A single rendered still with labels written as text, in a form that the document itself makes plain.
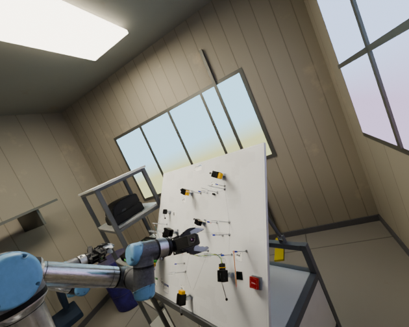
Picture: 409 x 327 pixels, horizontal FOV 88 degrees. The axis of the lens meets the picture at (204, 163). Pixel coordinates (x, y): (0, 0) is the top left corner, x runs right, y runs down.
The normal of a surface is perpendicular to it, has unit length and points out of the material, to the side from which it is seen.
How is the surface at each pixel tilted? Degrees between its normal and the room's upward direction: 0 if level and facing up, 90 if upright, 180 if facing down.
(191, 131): 90
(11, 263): 83
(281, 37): 90
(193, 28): 90
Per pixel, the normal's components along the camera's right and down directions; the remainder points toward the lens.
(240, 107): -0.33, 0.26
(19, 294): 0.67, -0.36
